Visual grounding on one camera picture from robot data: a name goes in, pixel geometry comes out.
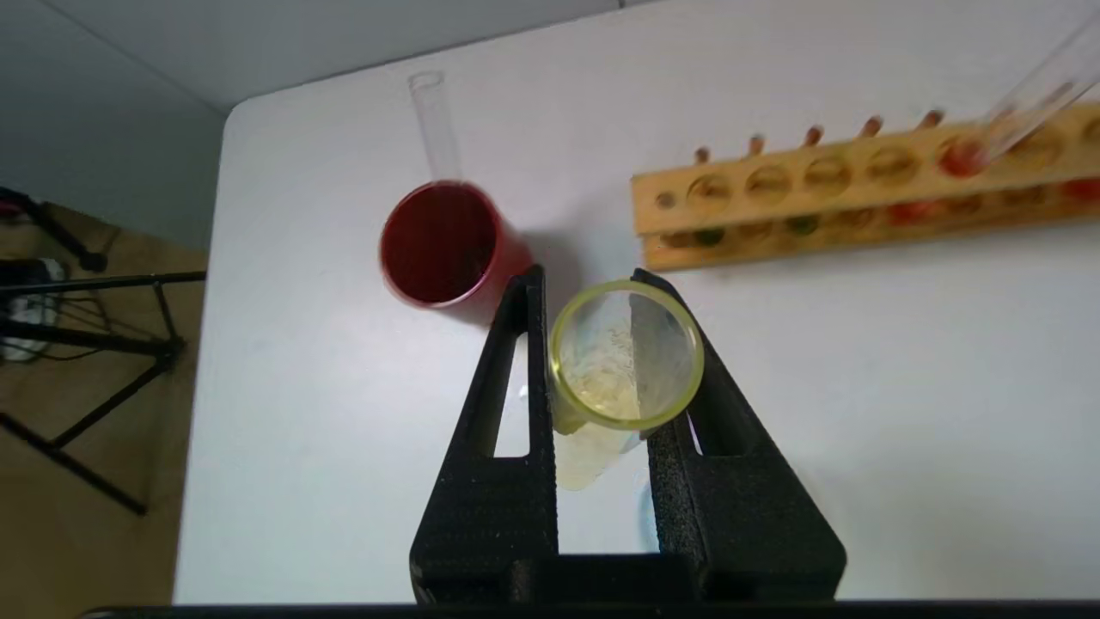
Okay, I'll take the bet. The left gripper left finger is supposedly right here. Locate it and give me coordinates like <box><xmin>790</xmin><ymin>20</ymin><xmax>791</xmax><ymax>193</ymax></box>
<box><xmin>410</xmin><ymin>264</ymin><xmax>559</xmax><ymax>603</ymax></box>

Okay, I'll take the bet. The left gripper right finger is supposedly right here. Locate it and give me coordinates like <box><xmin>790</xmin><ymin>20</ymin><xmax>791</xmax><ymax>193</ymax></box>
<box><xmin>632</xmin><ymin>268</ymin><xmax>847</xmax><ymax>603</ymax></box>

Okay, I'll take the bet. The test tube yellow pigment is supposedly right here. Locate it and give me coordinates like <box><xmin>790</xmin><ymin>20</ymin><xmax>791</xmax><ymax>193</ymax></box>
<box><xmin>548</xmin><ymin>279</ymin><xmax>706</xmax><ymax>493</ymax></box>

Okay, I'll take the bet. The test tube blue pigment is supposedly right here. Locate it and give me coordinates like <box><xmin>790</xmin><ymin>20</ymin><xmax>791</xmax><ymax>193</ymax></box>
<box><xmin>407</xmin><ymin>71</ymin><xmax>465</xmax><ymax>186</ymax></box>

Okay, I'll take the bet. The wooden test tube rack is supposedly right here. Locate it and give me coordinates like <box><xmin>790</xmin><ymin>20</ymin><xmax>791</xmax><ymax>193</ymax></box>
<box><xmin>632</xmin><ymin>101</ymin><xmax>1100</xmax><ymax>273</ymax></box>

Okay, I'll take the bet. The red plastic cup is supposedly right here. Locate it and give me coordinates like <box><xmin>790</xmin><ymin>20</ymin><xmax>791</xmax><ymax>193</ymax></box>
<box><xmin>380</xmin><ymin>179</ymin><xmax>534</xmax><ymax>310</ymax></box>

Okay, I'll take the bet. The black tripod stand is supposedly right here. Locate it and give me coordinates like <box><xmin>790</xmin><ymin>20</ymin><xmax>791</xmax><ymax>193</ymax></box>
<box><xmin>0</xmin><ymin>185</ymin><xmax>207</xmax><ymax>517</ymax></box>

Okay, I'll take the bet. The white power strip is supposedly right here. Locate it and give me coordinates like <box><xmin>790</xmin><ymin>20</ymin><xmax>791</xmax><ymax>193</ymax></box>
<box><xmin>0</xmin><ymin>331</ymin><xmax>48</xmax><ymax>364</ymax></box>

